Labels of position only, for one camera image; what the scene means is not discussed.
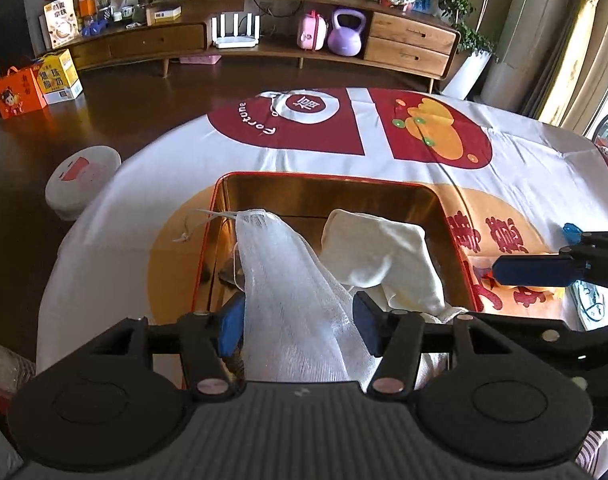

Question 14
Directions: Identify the white cloth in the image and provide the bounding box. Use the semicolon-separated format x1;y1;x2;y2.
321;208;447;318

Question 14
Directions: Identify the printed tablecloth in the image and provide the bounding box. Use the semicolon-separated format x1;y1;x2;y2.
36;87;608;386

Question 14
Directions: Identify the person's striped clothing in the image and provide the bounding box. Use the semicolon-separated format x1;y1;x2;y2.
576;430;608;480

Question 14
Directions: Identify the wooden TV cabinet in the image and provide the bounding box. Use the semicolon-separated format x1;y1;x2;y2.
64;0;459;93

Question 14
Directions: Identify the orange gift box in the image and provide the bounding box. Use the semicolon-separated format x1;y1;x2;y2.
0;66;48;119

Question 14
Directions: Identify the small white box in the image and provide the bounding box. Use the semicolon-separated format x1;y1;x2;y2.
146;6;182;25

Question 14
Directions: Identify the yellow curtain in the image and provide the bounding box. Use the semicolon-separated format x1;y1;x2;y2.
521;0;608;126

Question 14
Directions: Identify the white router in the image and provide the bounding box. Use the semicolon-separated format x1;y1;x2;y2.
211;12;261;50

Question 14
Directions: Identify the purple kettlebell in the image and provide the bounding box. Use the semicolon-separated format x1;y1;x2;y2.
327;8;367;57

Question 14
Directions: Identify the white mesh bag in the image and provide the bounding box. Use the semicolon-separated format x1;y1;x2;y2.
173;208;379;385

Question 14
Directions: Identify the white round stool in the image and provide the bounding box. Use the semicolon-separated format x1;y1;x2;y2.
45;145;122;221

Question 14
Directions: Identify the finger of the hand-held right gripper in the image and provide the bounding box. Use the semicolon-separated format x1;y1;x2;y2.
476;316;608;386
492;232;608;291

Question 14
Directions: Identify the black cabinet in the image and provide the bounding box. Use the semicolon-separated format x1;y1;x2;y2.
0;0;47;76

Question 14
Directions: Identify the yellow carton box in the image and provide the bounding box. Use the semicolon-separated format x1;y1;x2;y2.
31;49;84;106

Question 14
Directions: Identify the white cereal box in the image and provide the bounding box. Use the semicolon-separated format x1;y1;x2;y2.
43;0;80;50

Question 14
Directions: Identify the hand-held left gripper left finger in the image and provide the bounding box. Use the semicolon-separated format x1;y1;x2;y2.
86;292;247;402

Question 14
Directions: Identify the tall covered air conditioner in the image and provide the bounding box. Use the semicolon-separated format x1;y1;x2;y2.
478;0;559;106

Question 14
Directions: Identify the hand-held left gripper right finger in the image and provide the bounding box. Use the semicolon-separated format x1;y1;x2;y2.
353;291;514;394

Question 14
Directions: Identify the pink toy case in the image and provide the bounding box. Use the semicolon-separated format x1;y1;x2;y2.
297;10;329;52

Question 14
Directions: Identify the blue toy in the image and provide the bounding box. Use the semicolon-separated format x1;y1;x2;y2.
81;17;110;38

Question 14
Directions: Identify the red tin box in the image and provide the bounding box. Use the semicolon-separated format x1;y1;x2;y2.
181;171;484;391

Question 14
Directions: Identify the white planter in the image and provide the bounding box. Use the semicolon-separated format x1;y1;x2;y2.
441;50;492;101

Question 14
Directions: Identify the green potted tree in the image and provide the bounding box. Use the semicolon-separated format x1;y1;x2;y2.
434;0;499;58

